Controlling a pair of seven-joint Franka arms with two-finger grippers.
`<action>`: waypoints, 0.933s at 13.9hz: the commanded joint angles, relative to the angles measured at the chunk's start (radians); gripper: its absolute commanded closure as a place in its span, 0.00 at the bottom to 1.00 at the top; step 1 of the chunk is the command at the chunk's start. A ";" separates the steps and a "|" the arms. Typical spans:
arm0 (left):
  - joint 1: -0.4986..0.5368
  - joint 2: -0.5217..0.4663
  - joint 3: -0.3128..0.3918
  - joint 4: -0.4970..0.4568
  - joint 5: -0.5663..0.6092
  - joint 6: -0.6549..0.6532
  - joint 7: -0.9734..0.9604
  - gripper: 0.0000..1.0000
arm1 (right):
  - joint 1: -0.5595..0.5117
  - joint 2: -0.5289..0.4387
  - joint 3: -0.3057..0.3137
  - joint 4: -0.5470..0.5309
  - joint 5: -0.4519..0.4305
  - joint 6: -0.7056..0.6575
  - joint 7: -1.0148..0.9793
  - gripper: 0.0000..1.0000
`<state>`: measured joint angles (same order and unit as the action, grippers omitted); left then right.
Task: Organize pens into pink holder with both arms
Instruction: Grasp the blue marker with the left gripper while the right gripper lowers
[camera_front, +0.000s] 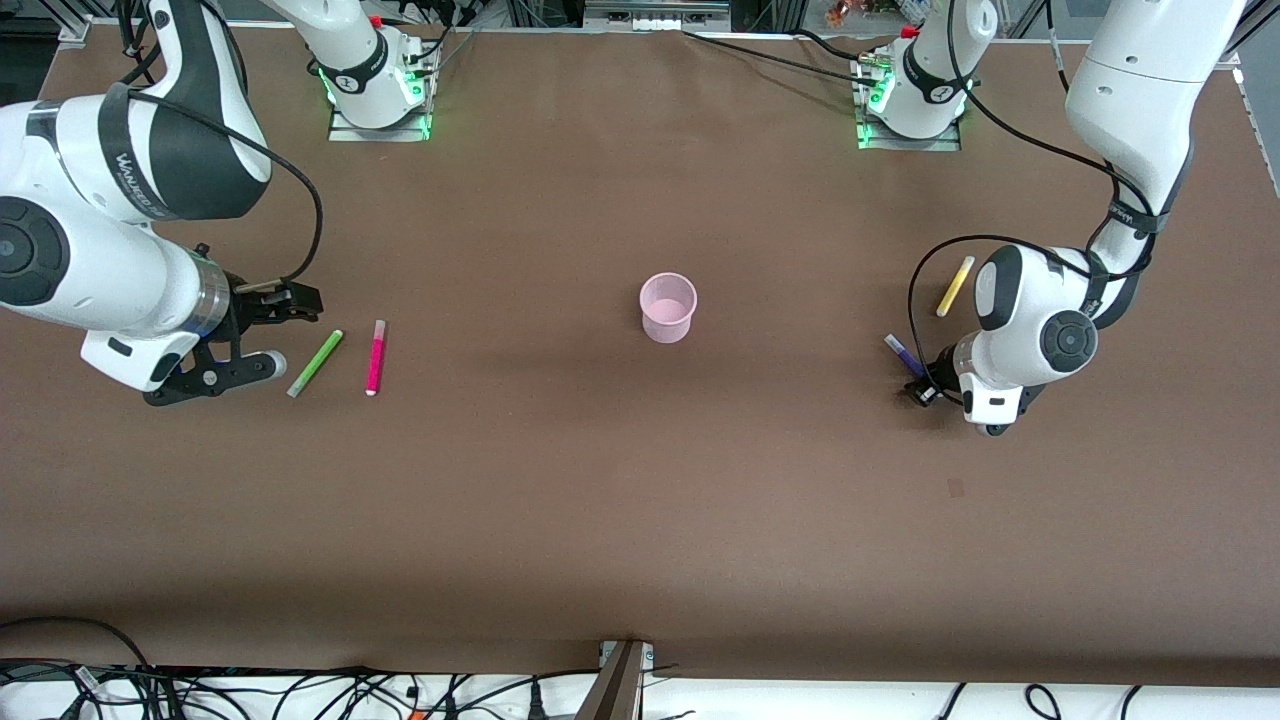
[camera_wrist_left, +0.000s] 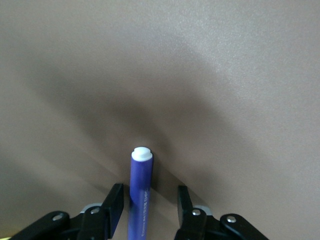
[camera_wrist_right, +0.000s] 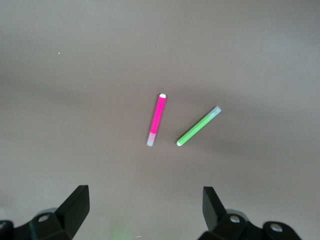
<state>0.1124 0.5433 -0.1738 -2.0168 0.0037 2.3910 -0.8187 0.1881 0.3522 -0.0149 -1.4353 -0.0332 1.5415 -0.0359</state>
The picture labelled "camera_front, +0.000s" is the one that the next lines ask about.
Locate purple pen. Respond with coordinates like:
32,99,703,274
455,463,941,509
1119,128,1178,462
884,334,929,381

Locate pink cup holder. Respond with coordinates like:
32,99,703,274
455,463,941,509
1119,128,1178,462
640,272,698,345

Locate green pen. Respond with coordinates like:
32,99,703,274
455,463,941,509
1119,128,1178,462
287,329,345,399

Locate yellow pen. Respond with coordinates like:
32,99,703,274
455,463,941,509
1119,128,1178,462
936,255,976,319

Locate white power strip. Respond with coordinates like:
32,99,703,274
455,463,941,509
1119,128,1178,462
583,0,732,32

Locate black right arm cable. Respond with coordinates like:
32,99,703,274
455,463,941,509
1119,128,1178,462
120,88,326,293

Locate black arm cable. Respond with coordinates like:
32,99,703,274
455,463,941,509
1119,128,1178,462
906,0,1161,406
120,88,326,293

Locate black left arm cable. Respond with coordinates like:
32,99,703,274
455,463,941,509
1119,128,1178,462
906,0,1161,406

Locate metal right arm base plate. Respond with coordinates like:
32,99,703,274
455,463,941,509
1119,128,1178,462
328,60,433,143

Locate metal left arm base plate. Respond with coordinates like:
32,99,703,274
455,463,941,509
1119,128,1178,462
857,60,963,153

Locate black base cable bundle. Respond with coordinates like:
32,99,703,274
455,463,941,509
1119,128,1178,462
405,0,481,76

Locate thick black arced cable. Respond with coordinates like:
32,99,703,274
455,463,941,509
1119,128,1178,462
0,616,153,669

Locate short black table cable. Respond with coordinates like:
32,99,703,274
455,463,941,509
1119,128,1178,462
795,28,871,63

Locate long black table cable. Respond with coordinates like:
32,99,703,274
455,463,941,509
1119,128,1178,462
683,30,881,86

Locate tangled black floor cables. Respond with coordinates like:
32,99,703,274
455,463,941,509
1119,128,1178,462
0,658,601,720

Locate grey metal table bracket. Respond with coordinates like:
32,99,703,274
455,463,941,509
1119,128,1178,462
575,640,656,720

